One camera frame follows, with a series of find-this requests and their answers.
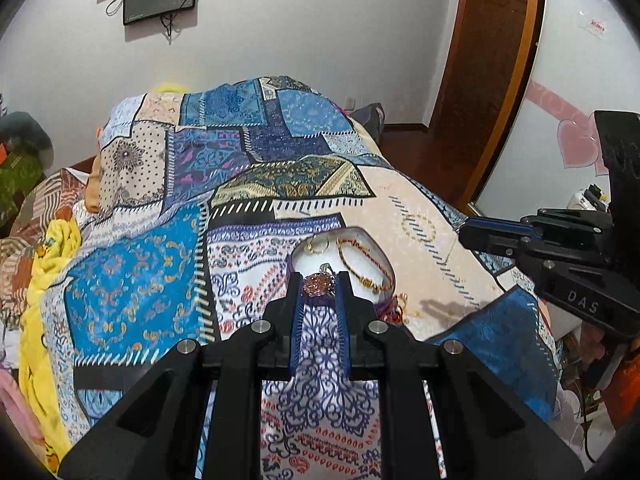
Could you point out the striped patterned bedsheet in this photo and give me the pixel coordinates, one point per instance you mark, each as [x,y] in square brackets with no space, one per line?
[35,210]

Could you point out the brown wooden door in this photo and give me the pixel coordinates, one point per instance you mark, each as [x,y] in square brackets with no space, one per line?
[480,45]
[520,60]

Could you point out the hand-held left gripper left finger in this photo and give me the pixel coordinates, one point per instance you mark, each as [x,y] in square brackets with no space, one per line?
[296,310]

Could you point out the white and yellow object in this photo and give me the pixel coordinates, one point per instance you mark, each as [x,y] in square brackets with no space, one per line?
[585,200]

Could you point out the pink ribbon sticker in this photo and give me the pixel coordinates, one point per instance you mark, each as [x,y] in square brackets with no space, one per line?
[555,102]

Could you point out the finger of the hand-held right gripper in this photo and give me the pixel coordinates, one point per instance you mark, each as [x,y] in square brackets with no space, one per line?
[492,241]
[560,221]

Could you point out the dark pillow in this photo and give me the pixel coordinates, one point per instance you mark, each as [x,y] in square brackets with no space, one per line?
[369,120]

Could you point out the pink heart sticker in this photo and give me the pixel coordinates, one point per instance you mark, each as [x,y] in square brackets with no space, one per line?
[580,142]

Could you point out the peach pillow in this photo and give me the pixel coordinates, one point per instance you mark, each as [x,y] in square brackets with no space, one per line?
[92,190]

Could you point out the translucent jewelry dish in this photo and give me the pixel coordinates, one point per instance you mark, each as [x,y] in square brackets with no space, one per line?
[367,260]

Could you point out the yellow blanket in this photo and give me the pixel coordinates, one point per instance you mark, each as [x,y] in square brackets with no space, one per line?
[42,320]

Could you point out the orange cloth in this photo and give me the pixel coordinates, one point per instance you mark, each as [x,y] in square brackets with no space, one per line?
[625,390]

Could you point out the pink cloth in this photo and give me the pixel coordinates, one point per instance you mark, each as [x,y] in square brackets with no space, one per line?
[17,410]

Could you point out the red beaded pendant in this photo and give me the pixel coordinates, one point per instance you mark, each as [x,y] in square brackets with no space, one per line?
[319,285]

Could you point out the white wall outlet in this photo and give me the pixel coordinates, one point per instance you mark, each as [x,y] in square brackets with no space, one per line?
[349,102]

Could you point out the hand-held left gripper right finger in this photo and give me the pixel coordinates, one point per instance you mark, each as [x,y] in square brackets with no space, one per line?
[342,310]

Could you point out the green cloth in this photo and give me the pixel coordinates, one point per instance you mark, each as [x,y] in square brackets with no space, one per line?
[20,170]

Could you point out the patchwork printed blanket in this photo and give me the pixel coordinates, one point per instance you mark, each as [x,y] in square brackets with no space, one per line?
[240,200]

